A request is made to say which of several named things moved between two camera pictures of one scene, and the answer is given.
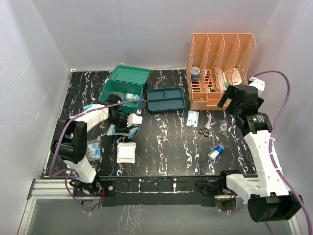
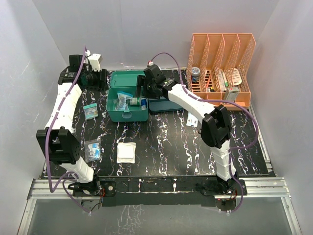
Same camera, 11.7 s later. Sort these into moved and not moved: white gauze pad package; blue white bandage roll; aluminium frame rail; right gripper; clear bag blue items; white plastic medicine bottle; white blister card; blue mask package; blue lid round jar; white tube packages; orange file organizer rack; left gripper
Moved: left gripper; blue mask package; blue white bandage roll; right gripper; white plastic medicine bottle
Not moved: blue lid round jar; white gauze pad package; white tube packages; clear bag blue items; orange file organizer rack; aluminium frame rail; white blister card
